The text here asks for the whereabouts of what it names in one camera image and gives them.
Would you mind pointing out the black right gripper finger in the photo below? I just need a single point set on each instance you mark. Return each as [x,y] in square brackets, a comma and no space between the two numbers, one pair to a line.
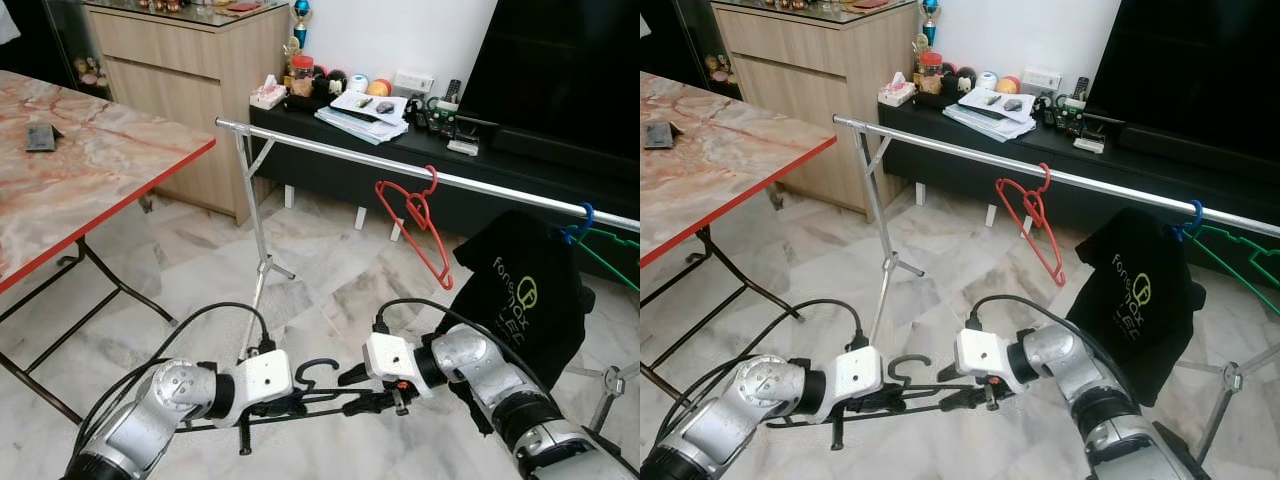
[950,374]
[358,404]
[953,402]
[356,376]

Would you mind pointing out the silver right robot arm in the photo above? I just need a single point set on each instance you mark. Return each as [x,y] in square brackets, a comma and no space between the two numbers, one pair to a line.
[500,390]
[1100,400]

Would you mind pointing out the red plastic hanger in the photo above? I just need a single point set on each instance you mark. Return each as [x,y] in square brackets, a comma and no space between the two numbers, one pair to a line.
[446,283]
[1058,280]

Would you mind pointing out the blue plastic hanger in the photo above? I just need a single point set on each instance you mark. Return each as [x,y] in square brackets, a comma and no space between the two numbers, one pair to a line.
[1192,225]
[580,232]

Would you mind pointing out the green plastic hanger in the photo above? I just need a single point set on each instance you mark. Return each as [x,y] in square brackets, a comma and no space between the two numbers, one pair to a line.
[612,267]
[1240,280]

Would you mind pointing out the black printed t-shirt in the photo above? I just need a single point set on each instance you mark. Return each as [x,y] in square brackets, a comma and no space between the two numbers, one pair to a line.
[1140,300]
[520,300]

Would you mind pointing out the black TV console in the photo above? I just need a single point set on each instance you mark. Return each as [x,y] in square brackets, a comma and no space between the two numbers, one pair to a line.
[330,160]
[960,150]

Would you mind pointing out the small white device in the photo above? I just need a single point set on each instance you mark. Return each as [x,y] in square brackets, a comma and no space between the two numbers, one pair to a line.
[1090,144]
[462,147]

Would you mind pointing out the stack of papers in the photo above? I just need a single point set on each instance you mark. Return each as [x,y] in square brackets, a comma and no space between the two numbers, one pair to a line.
[990,112]
[365,115]

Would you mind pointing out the remote control holder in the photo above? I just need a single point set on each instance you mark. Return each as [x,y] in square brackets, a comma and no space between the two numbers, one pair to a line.
[1063,105]
[435,110]

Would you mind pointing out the marble folding table red edge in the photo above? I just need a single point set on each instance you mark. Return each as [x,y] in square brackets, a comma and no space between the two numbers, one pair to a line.
[720,160]
[90,170]

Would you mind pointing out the pink tissue box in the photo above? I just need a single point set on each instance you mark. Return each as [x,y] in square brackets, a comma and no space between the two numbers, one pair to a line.
[268,95]
[897,92]

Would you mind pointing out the orange ball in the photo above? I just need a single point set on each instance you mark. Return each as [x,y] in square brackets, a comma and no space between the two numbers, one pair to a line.
[1008,85]
[379,88]

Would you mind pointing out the white blue ball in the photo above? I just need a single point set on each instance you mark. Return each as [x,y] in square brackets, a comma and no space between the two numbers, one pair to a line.
[986,81]
[358,83]

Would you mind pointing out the black round plush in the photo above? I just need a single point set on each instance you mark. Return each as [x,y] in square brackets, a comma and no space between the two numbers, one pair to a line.
[962,80]
[335,82]

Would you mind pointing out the white socket box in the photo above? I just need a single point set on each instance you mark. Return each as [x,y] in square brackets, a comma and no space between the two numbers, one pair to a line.
[413,82]
[1040,78]

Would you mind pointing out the red lid jar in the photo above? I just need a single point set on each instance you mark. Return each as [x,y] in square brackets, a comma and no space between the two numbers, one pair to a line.
[301,78]
[930,75]

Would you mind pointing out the black soundbar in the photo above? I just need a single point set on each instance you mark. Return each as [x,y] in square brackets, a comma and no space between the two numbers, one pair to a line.
[560,150]
[1190,145]

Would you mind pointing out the light wooden cabinet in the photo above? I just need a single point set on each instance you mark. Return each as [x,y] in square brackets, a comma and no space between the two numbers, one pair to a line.
[190,90]
[810,90]

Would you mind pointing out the small black wallet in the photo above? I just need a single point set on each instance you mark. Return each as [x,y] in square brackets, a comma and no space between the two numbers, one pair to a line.
[43,137]
[660,134]

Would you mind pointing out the blue gold trophy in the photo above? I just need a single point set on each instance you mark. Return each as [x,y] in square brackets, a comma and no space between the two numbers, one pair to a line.
[930,15]
[301,15]

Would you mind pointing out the black television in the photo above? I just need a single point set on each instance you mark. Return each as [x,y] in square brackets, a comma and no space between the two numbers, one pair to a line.
[1190,60]
[570,60]

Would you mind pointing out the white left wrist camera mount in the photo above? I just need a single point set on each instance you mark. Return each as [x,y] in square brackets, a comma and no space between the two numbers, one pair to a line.
[855,375]
[265,375]

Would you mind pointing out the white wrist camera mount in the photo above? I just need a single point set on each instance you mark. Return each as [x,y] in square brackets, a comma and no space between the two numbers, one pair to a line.
[855,375]
[390,358]
[985,355]
[265,375]

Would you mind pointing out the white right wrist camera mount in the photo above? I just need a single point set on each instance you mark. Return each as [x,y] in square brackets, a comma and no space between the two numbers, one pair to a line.
[390,358]
[985,355]

